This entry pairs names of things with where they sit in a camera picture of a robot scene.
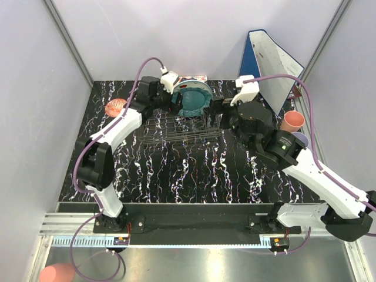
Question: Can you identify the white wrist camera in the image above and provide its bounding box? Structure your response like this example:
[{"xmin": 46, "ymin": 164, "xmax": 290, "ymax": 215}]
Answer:
[
  {"xmin": 230, "ymin": 75, "xmax": 260, "ymax": 106},
  {"xmin": 160, "ymin": 71, "xmax": 180, "ymax": 94}
]

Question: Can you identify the lavender plastic cup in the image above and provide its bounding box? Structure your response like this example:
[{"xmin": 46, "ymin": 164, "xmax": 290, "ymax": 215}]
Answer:
[{"xmin": 292, "ymin": 132, "xmax": 310, "ymax": 148}]

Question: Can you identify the little women book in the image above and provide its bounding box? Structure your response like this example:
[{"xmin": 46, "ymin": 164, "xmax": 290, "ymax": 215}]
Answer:
[{"xmin": 179, "ymin": 75, "xmax": 207, "ymax": 83}]

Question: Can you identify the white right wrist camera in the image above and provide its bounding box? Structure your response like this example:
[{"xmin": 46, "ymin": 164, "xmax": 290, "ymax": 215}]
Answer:
[{"xmin": 230, "ymin": 75, "xmax": 260, "ymax": 106}]

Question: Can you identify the blue file binder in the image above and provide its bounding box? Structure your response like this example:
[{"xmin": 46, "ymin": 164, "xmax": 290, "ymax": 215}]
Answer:
[{"xmin": 239, "ymin": 29, "xmax": 304, "ymax": 114}]

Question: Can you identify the white plate with red pattern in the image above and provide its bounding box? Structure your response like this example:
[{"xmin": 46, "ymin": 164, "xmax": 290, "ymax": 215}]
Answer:
[{"xmin": 172, "ymin": 80, "xmax": 212, "ymax": 103}]

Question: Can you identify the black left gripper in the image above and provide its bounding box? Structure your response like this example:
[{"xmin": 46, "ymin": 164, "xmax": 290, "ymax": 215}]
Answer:
[{"xmin": 151, "ymin": 79, "xmax": 183, "ymax": 116}]

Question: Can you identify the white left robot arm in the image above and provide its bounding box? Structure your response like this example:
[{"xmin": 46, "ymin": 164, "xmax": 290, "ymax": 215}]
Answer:
[{"xmin": 72, "ymin": 72, "xmax": 179, "ymax": 233}]

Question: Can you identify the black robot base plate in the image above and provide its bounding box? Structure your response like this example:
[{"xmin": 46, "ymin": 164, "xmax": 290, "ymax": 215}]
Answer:
[{"xmin": 93, "ymin": 203, "xmax": 301, "ymax": 234}]

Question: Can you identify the blue white patterned bowl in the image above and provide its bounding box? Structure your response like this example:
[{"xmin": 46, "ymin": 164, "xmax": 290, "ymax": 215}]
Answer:
[{"xmin": 105, "ymin": 98, "xmax": 127, "ymax": 118}]

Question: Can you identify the teal scalloped plate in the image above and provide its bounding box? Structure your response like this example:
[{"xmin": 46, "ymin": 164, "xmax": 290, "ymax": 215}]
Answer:
[{"xmin": 178, "ymin": 88, "xmax": 213, "ymax": 118}]

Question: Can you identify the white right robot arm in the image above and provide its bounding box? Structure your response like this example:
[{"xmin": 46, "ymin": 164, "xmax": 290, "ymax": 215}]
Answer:
[{"xmin": 206, "ymin": 98, "xmax": 375, "ymax": 242}]

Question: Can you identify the pink object on floor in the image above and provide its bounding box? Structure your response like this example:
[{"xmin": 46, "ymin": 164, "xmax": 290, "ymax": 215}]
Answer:
[{"xmin": 39, "ymin": 263, "xmax": 75, "ymax": 282}]

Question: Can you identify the pink plastic cup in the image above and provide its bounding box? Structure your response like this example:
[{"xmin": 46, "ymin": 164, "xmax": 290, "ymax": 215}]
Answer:
[{"xmin": 280, "ymin": 110, "xmax": 306, "ymax": 133}]

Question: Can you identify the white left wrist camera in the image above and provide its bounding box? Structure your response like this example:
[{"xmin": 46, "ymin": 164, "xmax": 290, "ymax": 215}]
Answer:
[{"xmin": 160, "ymin": 71, "xmax": 180, "ymax": 94}]

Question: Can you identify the wire dish rack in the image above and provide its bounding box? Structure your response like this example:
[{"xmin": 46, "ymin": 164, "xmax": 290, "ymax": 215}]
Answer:
[{"xmin": 136, "ymin": 111, "xmax": 222, "ymax": 145}]

